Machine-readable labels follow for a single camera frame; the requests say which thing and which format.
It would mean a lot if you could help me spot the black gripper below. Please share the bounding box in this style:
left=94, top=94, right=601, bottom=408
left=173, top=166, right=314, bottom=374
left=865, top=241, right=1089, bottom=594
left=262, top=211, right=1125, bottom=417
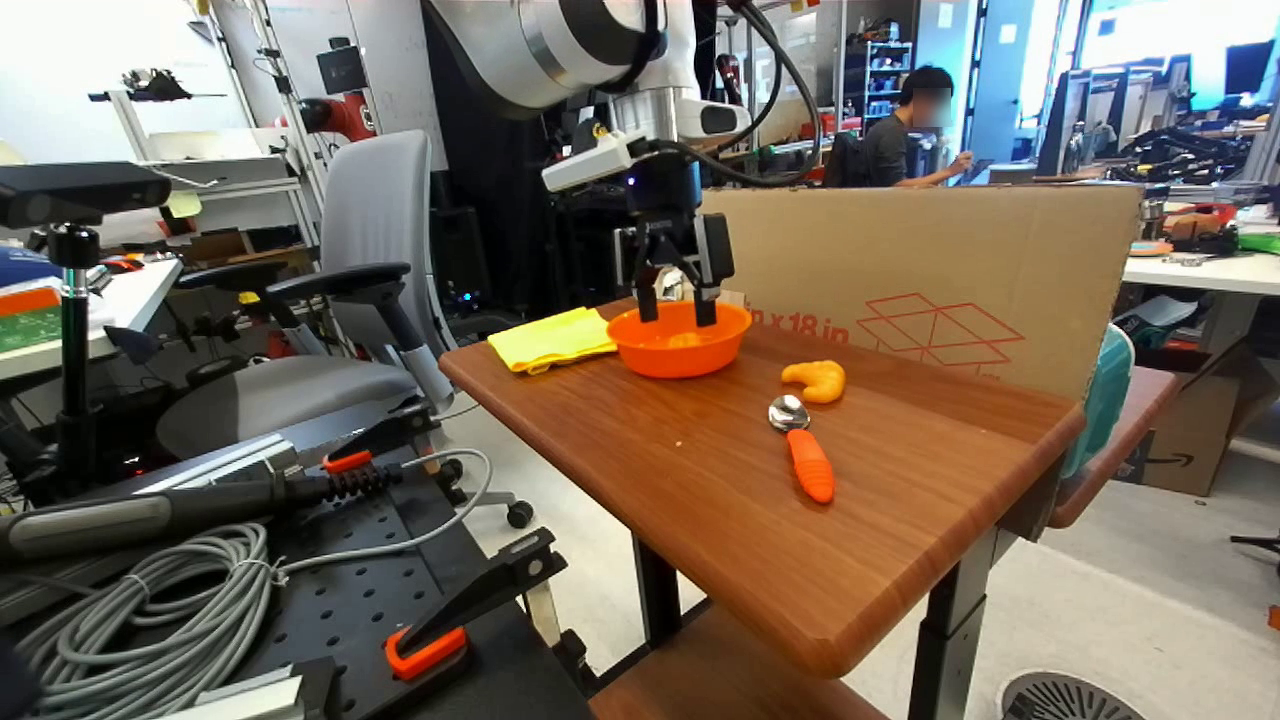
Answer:
left=613, top=135, right=741, bottom=333

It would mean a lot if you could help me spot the orange plastic bowl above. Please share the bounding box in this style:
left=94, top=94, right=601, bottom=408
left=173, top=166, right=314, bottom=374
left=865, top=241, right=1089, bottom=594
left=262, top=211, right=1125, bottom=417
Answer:
left=606, top=301, right=755, bottom=384

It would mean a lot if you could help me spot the metal spoon orange handle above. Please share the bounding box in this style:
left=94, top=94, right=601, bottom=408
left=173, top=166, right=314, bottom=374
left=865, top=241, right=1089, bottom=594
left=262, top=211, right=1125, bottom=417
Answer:
left=760, top=387, right=844, bottom=511

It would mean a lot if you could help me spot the yellow towel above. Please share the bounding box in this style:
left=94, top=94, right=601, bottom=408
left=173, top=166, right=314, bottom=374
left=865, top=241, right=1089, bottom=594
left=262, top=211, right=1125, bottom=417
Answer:
left=483, top=304, right=624, bottom=380

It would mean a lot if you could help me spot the yellow plastic croissant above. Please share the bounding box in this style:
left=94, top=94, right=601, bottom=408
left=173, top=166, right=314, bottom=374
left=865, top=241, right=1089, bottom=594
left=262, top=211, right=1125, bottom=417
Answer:
left=778, top=355, right=853, bottom=413

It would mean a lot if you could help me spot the large brown cardboard sheet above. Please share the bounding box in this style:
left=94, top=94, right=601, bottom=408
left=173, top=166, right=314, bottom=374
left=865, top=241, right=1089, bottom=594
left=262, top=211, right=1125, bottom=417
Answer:
left=702, top=180, right=1148, bottom=408

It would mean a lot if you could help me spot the seated person dark shirt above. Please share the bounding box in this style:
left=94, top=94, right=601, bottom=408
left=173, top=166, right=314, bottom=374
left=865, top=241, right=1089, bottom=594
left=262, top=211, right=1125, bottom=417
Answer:
left=819, top=59, right=980, bottom=192

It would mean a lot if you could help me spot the black table leg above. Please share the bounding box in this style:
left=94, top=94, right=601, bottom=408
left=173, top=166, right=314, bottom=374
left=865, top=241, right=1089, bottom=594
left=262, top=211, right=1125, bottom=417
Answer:
left=909, top=555, right=1010, bottom=720
left=627, top=538, right=688, bottom=651

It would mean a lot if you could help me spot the grey office chair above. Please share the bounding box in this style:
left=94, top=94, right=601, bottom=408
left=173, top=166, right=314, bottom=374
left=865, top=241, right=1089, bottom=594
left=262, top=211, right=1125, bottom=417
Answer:
left=262, top=124, right=540, bottom=534

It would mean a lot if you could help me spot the brown lower table shelf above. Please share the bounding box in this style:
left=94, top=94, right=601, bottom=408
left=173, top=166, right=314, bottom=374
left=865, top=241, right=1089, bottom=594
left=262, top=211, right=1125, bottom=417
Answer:
left=583, top=600, right=896, bottom=720

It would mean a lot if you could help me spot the shiny metal plate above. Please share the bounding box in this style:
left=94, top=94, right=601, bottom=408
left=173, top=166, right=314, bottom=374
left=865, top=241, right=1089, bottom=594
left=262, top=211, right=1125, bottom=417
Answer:
left=132, top=350, right=448, bottom=500

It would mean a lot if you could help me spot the black breadboard platform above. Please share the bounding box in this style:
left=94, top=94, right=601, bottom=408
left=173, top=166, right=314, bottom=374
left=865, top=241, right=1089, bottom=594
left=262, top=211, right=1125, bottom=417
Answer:
left=0, top=453, right=601, bottom=720

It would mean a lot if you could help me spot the brown wooden side board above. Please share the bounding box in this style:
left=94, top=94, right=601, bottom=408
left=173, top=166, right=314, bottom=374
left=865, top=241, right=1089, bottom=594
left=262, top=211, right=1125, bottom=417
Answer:
left=1050, top=364, right=1192, bottom=534

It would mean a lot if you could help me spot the white desk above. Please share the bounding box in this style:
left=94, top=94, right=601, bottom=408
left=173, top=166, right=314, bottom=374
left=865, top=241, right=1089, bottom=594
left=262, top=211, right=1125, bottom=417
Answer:
left=1121, top=249, right=1280, bottom=304

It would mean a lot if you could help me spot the white shelf rack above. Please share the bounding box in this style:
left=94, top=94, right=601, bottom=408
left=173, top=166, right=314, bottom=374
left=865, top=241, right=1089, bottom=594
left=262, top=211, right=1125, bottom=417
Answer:
left=86, top=0, right=333, bottom=252

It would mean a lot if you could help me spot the tall brown cardboard box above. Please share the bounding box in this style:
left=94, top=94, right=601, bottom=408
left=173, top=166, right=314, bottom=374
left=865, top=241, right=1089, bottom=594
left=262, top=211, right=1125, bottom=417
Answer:
left=1140, top=294, right=1271, bottom=500

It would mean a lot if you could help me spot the round floor fan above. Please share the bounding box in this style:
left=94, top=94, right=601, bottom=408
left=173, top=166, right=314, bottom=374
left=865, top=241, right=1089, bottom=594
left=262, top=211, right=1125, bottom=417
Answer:
left=997, top=668, right=1152, bottom=720

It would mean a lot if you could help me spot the white tray with books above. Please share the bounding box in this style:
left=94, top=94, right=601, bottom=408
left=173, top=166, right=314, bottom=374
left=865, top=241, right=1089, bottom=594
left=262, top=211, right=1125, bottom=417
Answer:
left=0, top=246, right=190, bottom=384

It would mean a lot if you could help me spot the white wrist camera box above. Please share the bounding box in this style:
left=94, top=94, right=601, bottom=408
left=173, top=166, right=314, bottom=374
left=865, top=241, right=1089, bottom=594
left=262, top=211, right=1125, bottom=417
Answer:
left=538, top=127, right=650, bottom=199

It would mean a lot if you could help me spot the black camera cable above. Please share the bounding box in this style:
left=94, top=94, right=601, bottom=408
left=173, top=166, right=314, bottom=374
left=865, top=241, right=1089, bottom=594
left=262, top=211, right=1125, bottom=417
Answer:
left=636, top=0, right=828, bottom=192

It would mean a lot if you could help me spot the black clamp orange handle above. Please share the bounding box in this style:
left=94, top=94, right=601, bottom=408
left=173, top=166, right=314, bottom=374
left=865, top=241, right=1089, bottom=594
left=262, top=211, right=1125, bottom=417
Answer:
left=0, top=444, right=448, bottom=570
left=381, top=526, right=574, bottom=689

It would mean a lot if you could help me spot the grey coiled cable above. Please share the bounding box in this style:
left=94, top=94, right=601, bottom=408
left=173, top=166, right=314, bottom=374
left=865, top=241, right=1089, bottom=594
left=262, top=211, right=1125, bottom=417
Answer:
left=7, top=444, right=502, bottom=720

